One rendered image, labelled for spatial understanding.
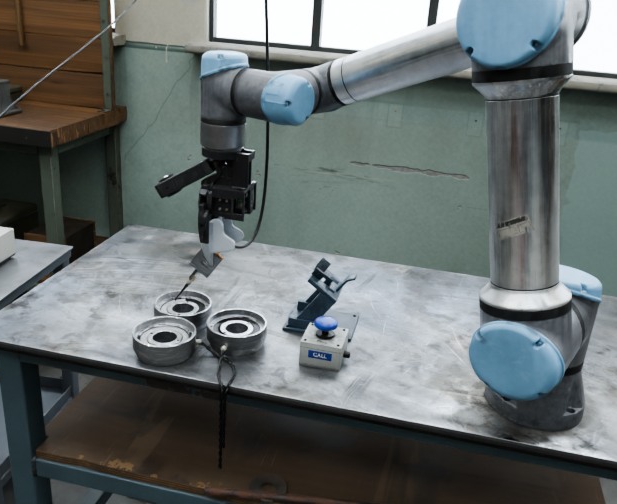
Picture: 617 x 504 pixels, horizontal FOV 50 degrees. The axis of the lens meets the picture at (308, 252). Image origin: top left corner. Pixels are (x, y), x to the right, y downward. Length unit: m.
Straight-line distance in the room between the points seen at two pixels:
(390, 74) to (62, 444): 0.91
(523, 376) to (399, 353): 0.35
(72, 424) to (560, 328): 0.96
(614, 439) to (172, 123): 2.23
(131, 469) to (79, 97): 1.92
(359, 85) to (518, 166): 0.34
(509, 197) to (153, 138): 2.25
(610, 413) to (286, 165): 1.88
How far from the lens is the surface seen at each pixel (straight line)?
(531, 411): 1.06
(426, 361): 1.18
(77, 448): 1.37
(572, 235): 2.75
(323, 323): 1.10
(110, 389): 1.52
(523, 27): 0.78
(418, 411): 1.05
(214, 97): 1.07
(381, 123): 2.63
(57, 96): 2.98
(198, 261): 1.20
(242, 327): 1.18
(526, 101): 0.82
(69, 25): 2.91
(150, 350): 1.10
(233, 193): 1.10
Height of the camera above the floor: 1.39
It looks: 22 degrees down
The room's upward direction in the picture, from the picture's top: 4 degrees clockwise
